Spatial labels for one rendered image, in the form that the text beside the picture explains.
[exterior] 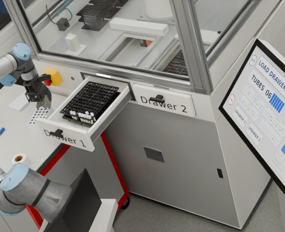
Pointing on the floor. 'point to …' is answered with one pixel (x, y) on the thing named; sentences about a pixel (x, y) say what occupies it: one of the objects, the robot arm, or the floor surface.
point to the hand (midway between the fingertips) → (47, 105)
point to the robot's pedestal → (107, 222)
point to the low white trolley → (45, 159)
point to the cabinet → (191, 155)
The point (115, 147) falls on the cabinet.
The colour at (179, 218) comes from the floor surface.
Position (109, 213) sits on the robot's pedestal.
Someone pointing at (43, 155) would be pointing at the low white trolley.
